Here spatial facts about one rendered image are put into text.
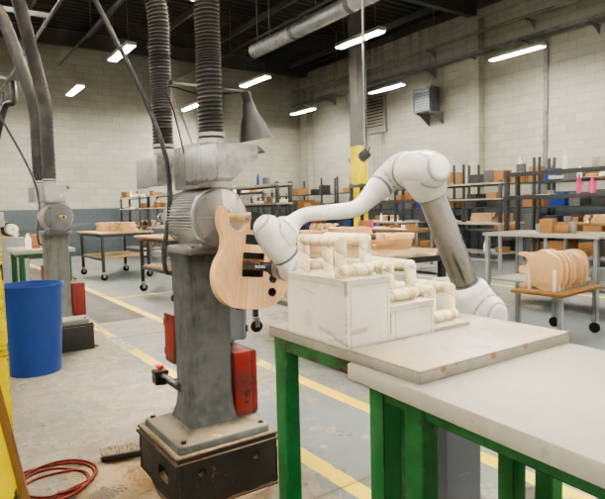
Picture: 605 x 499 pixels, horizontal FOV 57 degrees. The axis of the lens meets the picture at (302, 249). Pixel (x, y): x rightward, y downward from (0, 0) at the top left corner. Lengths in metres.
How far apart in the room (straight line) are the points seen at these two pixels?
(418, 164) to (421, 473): 1.09
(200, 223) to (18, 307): 2.71
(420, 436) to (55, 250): 4.74
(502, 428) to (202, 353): 1.74
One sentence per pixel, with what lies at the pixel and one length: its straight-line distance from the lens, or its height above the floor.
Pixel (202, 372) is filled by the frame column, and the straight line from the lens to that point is 2.62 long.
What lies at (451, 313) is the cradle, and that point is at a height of 0.97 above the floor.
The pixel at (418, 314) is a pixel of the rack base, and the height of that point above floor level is 0.99.
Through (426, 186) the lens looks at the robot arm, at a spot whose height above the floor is 1.35.
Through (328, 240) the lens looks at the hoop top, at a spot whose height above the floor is 1.20.
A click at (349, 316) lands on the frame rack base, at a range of 1.38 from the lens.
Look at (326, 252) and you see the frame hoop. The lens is 1.58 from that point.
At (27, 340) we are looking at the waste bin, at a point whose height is 0.31.
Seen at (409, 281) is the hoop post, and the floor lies 1.07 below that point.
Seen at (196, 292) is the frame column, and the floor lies 0.92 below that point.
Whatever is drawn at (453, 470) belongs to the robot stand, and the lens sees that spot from 2.53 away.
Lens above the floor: 1.28
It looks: 4 degrees down
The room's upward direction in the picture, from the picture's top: 1 degrees counter-clockwise
